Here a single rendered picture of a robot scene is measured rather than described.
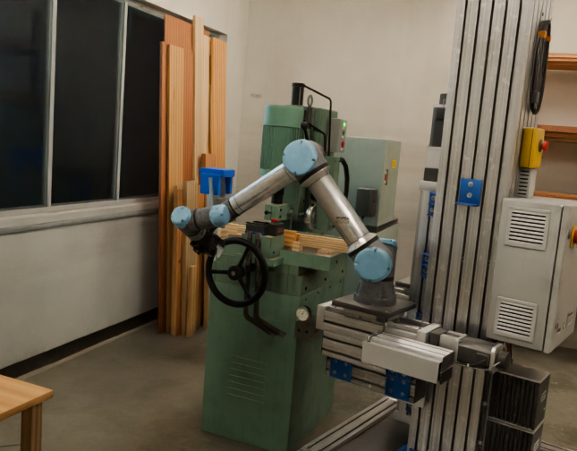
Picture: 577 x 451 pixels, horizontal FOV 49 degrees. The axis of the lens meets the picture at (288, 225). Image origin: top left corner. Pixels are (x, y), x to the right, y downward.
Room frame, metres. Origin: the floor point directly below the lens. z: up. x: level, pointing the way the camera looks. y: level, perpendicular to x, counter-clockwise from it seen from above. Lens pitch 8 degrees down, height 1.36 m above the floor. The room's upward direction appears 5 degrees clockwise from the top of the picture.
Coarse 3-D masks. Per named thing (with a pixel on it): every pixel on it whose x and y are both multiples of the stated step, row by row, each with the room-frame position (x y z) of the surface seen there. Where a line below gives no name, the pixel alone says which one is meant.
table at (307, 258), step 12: (228, 252) 2.73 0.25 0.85; (240, 252) 2.64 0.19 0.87; (288, 252) 2.62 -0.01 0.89; (300, 252) 2.60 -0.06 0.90; (312, 252) 2.61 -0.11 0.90; (276, 264) 2.56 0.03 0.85; (288, 264) 2.61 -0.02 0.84; (300, 264) 2.59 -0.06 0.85; (312, 264) 2.57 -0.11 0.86; (324, 264) 2.55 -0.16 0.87; (336, 264) 2.61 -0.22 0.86
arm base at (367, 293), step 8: (360, 280) 2.19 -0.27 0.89; (384, 280) 2.13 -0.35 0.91; (392, 280) 2.16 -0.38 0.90; (360, 288) 2.16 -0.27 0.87; (368, 288) 2.14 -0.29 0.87; (376, 288) 2.13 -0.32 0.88; (384, 288) 2.13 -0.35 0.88; (392, 288) 2.15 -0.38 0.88; (360, 296) 2.15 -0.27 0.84; (368, 296) 2.13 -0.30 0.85; (376, 296) 2.12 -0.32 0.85; (384, 296) 2.13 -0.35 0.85; (392, 296) 2.14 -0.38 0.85; (368, 304) 2.12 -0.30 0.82; (376, 304) 2.11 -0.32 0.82; (384, 304) 2.12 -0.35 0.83; (392, 304) 2.14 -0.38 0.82
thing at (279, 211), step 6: (270, 204) 2.79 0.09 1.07; (276, 204) 2.82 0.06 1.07; (282, 204) 2.84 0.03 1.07; (288, 204) 2.87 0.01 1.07; (270, 210) 2.78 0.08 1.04; (276, 210) 2.77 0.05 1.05; (282, 210) 2.80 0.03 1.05; (264, 216) 2.79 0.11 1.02; (270, 216) 2.78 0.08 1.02; (276, 216) 2.77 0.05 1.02; (282, 216) 2.81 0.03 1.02; (288, 216) 2.87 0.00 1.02
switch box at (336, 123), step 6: (336, 120) 3.01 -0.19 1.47; (342, 120) 3.02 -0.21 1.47; (336, 126) 3.01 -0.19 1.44; (342, 126) 3.03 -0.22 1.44; (336, 132) 3.01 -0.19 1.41; (342, 132) 3.04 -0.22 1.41; (330, 138) 3.02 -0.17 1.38; (336, 138) 3.01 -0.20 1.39; (342, 138) 3.05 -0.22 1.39; (330, 144) 3.02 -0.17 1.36; (336, 144) 3.01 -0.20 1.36; (330, 150) 3.02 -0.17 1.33; (336, 150) 3.01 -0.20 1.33; (342, 150) 3.06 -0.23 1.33
